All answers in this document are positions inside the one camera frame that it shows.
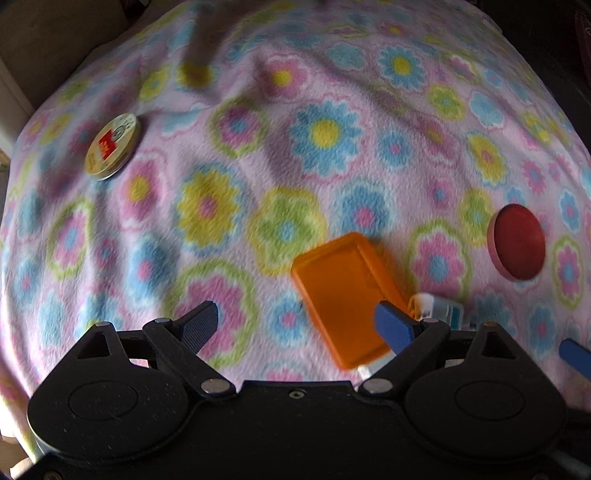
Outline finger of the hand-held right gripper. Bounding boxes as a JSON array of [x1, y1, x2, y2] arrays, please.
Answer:
[[558, 338, 591, 376]]

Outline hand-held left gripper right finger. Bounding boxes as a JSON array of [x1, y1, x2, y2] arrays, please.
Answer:
[[359, 301, 517, 396]]

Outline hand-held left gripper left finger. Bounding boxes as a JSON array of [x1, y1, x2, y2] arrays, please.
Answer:
[[74, 301, 234, 398]]

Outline orange plastic box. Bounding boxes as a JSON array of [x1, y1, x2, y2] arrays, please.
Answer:
[[291, 232, 409, 370]]

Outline plain white charger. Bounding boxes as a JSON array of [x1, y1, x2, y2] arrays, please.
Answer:
[[355, 354, 394, 380]]

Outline white charger with blue stripe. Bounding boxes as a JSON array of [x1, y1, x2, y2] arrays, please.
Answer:
[[409, 293, 465, 331]]

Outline red round lid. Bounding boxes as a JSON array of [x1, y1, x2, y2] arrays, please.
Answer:
[[487, 203, 547, 281]]

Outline pink floral fleece blanket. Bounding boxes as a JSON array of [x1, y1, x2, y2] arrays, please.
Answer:
[[0, 0, 591, 462]]

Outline round tin with red label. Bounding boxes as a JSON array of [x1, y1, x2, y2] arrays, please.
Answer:
[[84, 114, 140, 181]]

